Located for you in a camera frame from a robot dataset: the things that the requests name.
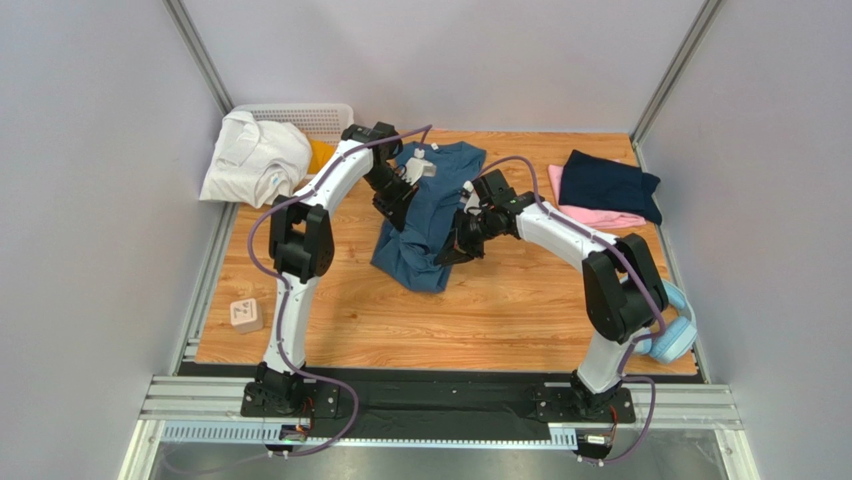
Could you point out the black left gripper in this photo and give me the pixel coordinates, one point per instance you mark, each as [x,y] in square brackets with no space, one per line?
[395,209]

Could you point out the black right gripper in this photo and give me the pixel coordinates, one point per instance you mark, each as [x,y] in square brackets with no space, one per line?
[462,233]

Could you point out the teal blue t shirt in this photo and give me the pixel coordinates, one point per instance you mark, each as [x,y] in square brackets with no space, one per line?
[407,256]

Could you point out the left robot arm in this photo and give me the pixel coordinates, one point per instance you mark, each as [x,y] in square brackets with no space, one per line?
[301,247]

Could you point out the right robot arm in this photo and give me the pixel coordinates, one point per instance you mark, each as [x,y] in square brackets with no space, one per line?
[624,292]

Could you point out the orange t shirt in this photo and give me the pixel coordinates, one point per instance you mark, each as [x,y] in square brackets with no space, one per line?
[321,154]

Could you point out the white plastic laundry basket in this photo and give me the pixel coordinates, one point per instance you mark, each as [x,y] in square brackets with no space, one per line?
[323,122]

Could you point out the white t shirt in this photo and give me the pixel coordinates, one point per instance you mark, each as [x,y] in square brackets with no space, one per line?
[255,161]

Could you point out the pink folded t shirt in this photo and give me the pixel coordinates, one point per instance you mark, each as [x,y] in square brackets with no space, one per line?
[598,219]

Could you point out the navy folded t shirt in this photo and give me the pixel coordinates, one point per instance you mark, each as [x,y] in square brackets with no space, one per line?
[596,183]

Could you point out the white power adapter cube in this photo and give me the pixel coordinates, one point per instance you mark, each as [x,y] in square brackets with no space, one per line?
[246,316]

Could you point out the light blue headphones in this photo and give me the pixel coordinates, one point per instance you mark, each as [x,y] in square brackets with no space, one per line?
[679,335]

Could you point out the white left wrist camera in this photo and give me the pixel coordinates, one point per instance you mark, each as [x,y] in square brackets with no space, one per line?
[417,167]

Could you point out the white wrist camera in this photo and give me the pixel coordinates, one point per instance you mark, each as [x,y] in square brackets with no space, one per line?
[469,197]
[417,167]

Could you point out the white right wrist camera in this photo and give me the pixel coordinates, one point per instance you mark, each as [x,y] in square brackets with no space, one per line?
[469,197]

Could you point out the left aluminium frame post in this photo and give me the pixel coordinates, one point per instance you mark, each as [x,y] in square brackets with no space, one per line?
[192,39]

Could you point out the aluminium frame post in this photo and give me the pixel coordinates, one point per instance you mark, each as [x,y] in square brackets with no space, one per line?
[698,29]
[192,39]

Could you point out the right aluminium frame post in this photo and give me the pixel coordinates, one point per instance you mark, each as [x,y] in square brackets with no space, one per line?
[698,29]

